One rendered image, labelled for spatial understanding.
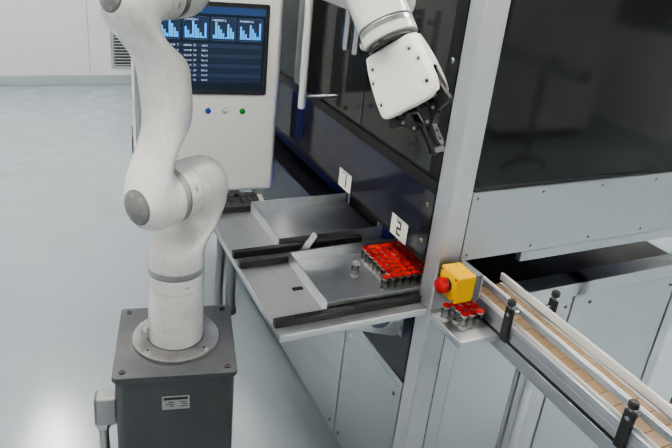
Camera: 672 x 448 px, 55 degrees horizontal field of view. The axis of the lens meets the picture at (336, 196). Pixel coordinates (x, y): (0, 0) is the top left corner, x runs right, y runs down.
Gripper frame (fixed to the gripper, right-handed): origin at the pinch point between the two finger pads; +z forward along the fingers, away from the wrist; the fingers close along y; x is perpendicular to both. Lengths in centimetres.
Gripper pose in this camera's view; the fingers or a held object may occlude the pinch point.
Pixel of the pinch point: (431, 140)
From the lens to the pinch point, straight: 94.9
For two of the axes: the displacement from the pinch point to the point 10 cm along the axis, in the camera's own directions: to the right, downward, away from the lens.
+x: 5.9, -1.5, 8.0
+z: 3.5, 9.3, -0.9
